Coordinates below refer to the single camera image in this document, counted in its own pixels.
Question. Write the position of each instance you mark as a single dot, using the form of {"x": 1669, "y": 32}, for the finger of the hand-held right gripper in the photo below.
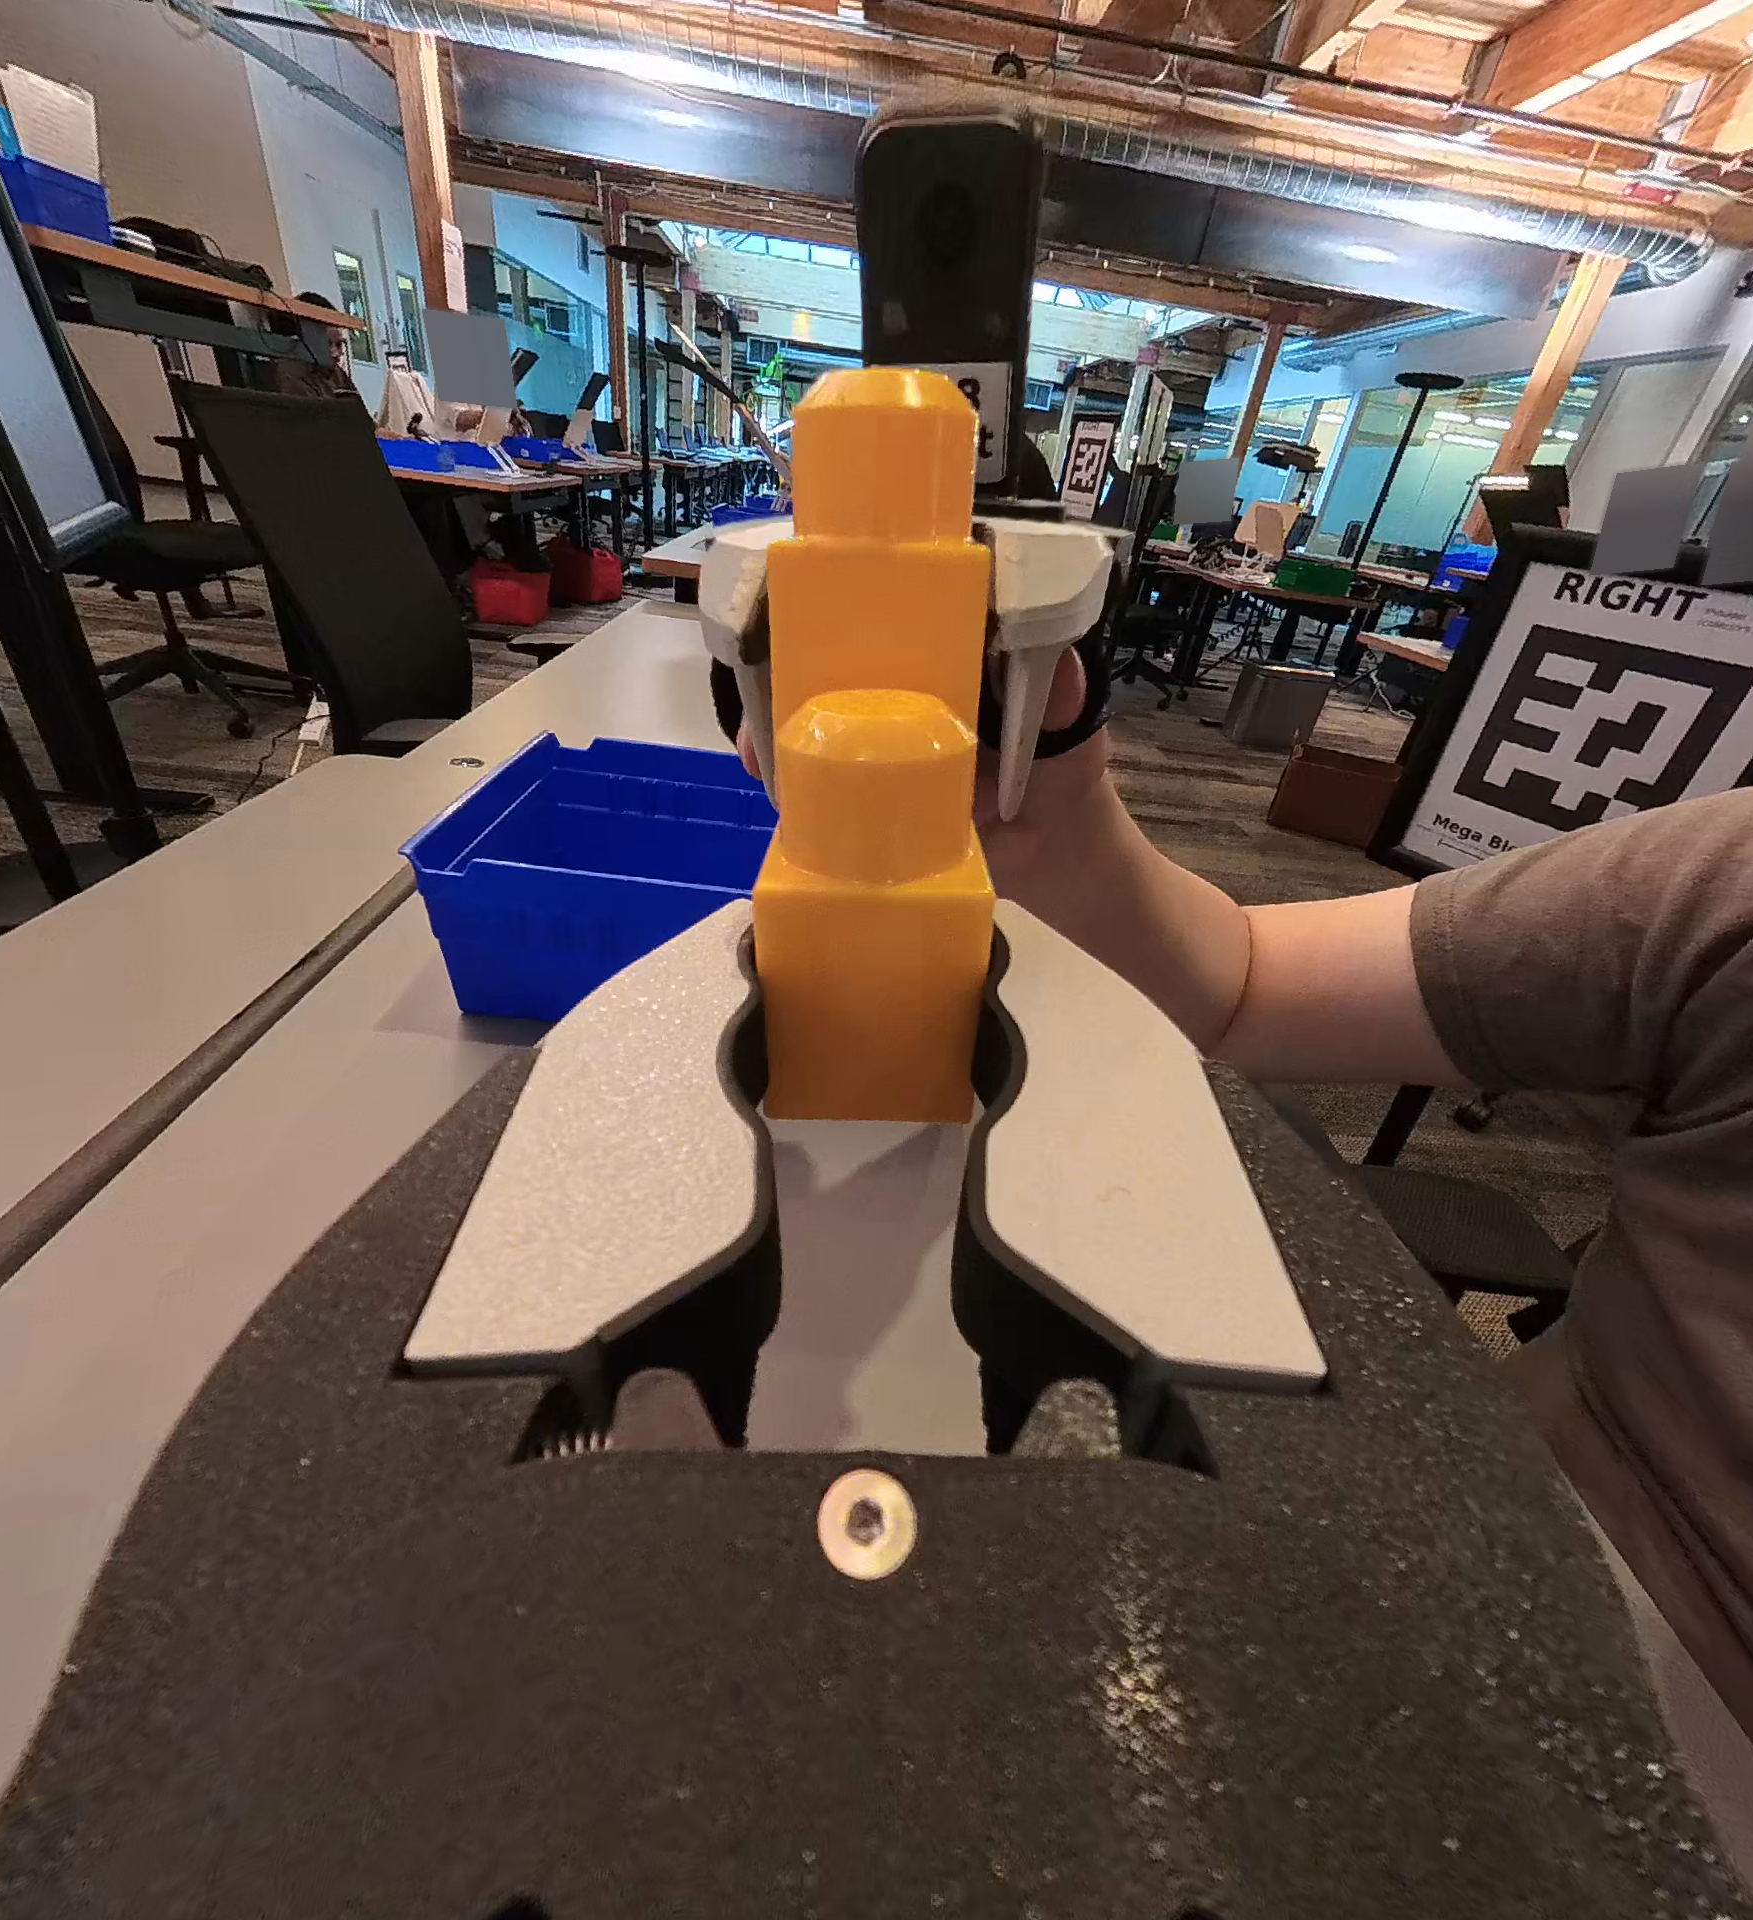
{"x": 1053, "y": 576}
{"x": 738, "y": 592}

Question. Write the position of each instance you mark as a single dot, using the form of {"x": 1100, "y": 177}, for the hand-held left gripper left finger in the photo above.
{"x": 604, "y": 1183}

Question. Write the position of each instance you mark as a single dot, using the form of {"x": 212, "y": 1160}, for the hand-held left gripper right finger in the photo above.
{"x": 1148, "y": 1199}

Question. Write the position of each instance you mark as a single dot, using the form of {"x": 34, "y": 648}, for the yellow one-stud block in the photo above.
{"x": 885, "y": 594}

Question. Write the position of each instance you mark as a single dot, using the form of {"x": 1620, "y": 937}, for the blue plastic bin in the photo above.
{"x": 581, "y": 928}

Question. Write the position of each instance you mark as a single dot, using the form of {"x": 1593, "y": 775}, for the yellow two-stud block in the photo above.
{"x": 881, "y": 990}

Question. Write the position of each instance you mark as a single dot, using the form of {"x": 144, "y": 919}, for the person's right hand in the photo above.
{"x": 1087, "y": 861}

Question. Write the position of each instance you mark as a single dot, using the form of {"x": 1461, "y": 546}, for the small marker code sign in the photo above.
{"x": 1087, "y": 466}

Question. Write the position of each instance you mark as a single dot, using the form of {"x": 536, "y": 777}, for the red bag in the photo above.
{"x": 594, "y": 571}
{"x": 510, "y": 592}

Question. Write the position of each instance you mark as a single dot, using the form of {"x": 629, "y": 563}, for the row of office desks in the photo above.
{"x": 557, "y": 482}

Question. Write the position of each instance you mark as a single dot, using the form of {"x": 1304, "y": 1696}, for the grey waste bin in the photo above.
{"x": 1269, "y": 706}

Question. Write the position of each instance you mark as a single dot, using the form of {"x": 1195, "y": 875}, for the green storage bin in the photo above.
{"x": 1316, "y": 576}

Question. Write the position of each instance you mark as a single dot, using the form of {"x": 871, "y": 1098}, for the brown cardboard box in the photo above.
{"x": 1333, "y": 805}

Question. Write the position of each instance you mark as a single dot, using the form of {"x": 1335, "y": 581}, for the black high-back office chair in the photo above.
{"x": 337, "y": 571}

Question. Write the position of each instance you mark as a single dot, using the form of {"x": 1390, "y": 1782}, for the black floor lamp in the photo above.
{"x": 1429, "y": 378}

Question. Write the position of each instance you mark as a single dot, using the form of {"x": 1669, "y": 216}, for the black swivel chair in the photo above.
{"x": 168, "y": 546}

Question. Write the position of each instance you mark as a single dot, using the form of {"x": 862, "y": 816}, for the framed marker code sign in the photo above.
{"x": 1623, "y": 723}

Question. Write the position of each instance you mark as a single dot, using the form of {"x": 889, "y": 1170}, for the blue storage bin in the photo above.
{"x": 46, "y": 205}

